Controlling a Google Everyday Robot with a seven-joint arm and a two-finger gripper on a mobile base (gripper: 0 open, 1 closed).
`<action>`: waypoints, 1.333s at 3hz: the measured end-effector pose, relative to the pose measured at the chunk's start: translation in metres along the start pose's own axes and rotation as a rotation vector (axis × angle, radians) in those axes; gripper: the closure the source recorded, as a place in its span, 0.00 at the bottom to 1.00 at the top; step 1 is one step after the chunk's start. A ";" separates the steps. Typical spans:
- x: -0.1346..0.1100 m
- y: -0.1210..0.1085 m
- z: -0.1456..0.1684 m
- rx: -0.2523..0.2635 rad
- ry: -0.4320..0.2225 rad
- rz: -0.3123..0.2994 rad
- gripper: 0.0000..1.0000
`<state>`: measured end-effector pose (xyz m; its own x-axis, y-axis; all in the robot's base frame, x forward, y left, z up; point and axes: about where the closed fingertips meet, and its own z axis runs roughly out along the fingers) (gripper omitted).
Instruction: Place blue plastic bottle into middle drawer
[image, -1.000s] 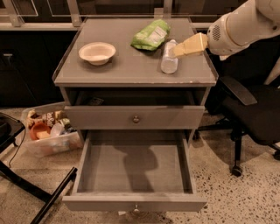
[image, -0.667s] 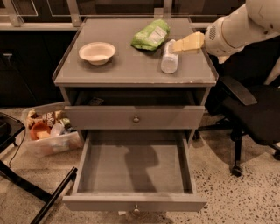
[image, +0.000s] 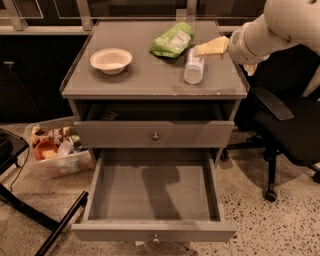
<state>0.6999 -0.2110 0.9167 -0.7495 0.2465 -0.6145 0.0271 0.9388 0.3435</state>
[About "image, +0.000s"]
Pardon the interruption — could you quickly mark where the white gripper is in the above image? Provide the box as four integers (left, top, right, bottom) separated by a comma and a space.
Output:
195, 22, 265, 76

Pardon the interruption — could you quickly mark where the clear plastic water bottle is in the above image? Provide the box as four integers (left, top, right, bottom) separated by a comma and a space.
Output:
184, 47, 204, 85

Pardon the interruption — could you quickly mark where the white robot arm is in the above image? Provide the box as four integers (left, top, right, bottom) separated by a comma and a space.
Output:
193, 0, 320, 76

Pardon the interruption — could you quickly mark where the grey drawer cabinet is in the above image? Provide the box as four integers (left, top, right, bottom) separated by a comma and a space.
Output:
62, 21, 248, 160

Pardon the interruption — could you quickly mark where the closed grey upper drawer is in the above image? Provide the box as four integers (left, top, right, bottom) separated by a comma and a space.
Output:
73, 121, 234, 148

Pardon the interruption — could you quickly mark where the open grey middle drawer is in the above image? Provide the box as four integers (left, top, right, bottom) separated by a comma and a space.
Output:
72, 149, 236, 242

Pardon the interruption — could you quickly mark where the green snack bag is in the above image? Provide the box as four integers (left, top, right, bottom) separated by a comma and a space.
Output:
149, 22, 194, 58

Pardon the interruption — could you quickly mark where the black office chair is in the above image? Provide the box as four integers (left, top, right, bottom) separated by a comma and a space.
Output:
221, 45, 320, 202

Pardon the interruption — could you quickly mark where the round brass upper knob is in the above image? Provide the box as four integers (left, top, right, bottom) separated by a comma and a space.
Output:
152, 132, 160, 141

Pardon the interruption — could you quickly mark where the round brass knob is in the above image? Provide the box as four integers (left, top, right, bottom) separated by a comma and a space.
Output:
151, 234, 161, 247
152, 132, 160, 141

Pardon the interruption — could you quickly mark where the white paper bowl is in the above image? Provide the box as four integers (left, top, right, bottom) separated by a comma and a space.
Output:
90, 48, 132, 75

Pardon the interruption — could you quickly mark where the round brass lower knob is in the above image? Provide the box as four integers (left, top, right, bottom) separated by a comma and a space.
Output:
151, 234, 161, 247

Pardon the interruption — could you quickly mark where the clear plastic storage bin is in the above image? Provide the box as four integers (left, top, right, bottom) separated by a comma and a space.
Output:
24, 116, 95, 180

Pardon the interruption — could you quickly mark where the orange bowl in bin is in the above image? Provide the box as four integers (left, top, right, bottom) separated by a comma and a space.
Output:
34, 140, 58, 160

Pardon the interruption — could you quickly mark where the black table frame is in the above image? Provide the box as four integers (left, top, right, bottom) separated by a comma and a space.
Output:
0, 128, 90, 256

